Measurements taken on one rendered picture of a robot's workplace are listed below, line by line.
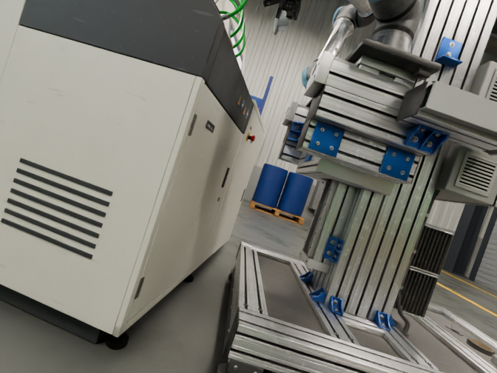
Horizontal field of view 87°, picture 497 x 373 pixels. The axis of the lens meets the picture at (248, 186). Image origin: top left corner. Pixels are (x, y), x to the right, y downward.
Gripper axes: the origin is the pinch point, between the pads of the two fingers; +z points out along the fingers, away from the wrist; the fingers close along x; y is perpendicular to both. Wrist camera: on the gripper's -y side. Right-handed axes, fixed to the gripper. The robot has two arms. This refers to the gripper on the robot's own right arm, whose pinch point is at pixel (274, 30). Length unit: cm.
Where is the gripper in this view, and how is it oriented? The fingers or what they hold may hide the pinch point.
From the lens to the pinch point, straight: 131.3
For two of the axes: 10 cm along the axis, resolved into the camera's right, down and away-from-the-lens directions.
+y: 9.4, 3.2, -1.4
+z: -3.2, 9.5, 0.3
